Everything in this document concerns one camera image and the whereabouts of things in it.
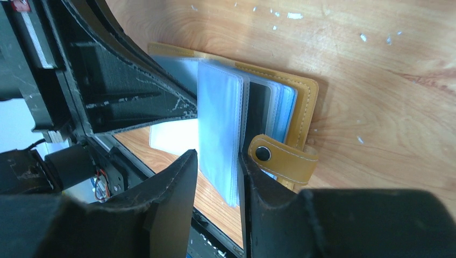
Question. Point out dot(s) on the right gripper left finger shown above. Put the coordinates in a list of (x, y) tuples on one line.
[(151, 219)]

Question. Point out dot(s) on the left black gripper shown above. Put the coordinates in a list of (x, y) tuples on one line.
[(80, 74)]

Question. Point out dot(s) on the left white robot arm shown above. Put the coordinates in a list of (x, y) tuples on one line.
[(24, 171)]

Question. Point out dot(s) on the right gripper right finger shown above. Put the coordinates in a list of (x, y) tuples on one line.
[(340, 222)]

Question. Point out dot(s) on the yellow leather card holder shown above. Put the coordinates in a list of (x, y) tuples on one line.
[(243, 108)]

